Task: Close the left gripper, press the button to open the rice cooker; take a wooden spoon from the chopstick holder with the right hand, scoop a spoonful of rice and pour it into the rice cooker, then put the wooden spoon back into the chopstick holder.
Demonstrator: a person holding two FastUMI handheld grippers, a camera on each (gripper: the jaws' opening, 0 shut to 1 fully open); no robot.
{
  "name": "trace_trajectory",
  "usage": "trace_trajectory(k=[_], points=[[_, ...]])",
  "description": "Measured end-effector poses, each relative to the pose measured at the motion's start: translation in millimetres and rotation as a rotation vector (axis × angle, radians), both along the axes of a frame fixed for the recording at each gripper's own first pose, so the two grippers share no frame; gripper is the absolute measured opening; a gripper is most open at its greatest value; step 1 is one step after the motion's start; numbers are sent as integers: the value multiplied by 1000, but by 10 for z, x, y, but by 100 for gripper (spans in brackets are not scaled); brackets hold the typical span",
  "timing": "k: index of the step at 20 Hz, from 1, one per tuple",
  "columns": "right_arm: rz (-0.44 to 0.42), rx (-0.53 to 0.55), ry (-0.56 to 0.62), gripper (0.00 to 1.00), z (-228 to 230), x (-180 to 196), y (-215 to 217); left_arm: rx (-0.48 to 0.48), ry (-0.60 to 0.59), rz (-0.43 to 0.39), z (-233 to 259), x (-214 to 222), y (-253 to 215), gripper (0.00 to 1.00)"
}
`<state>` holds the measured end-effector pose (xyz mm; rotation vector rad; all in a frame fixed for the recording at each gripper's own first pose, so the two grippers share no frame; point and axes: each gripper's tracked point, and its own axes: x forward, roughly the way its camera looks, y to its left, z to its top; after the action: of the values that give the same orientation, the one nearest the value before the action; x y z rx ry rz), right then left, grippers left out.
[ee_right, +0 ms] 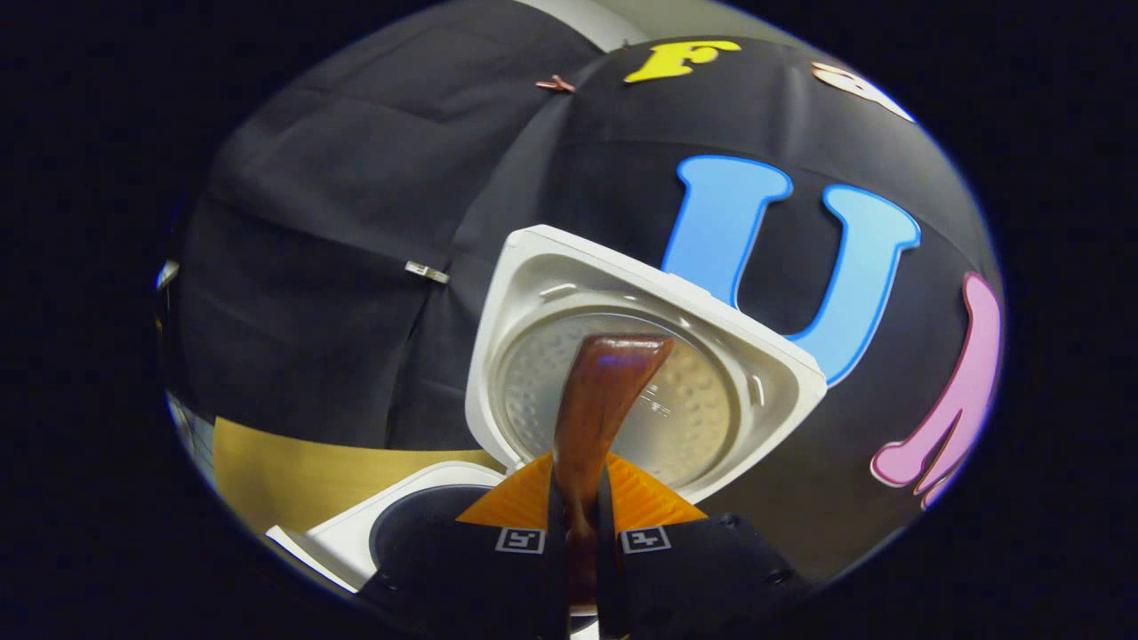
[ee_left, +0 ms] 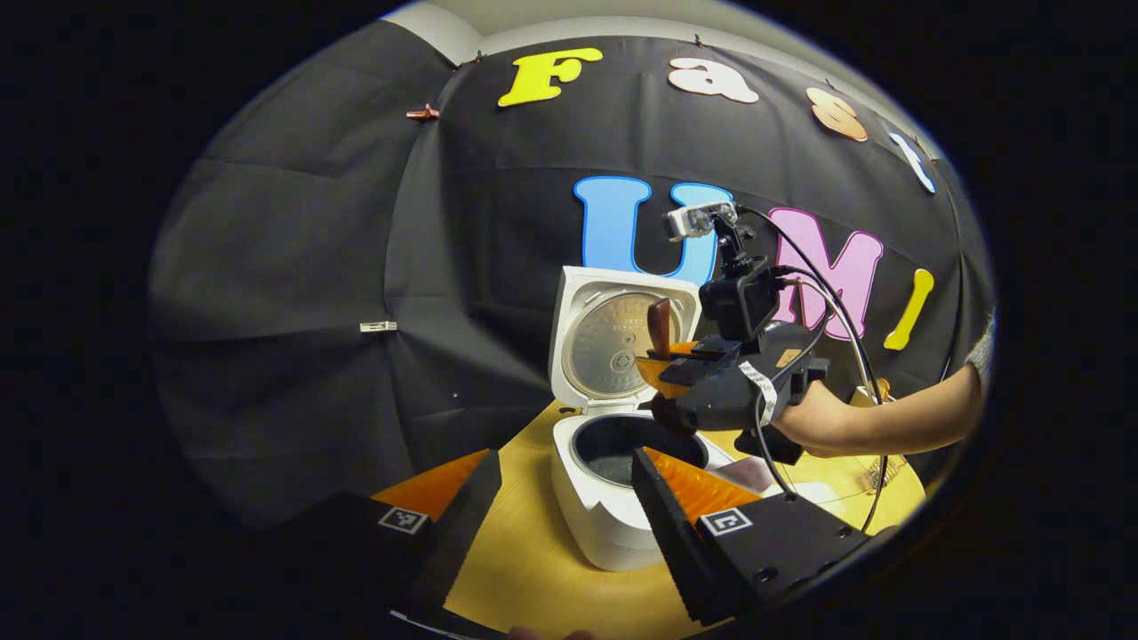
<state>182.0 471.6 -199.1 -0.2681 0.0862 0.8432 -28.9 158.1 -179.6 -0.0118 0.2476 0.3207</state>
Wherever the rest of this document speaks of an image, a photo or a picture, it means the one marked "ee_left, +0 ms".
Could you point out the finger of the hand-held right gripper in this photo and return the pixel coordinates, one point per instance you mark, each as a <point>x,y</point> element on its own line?
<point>680,378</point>
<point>689,348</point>

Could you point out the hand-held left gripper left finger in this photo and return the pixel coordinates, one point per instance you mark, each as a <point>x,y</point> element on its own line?
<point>462,533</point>

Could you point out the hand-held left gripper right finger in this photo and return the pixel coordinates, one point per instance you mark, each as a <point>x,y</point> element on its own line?
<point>680,542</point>

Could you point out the brown wooden spoon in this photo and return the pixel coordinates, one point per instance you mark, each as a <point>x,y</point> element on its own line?
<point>660,324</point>

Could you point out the white rice cooker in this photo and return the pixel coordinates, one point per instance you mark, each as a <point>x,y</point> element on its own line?
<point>605,516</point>

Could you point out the clear plastic rice box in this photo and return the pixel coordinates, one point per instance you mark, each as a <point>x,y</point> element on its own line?
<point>836,484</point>

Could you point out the silver cloth clip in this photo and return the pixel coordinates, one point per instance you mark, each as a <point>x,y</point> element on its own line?
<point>378,326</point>

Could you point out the black backdrop cloth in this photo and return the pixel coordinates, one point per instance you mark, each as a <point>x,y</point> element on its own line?
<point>311,267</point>

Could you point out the copper cloth clip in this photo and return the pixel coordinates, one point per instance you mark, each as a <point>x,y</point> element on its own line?
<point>423,113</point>

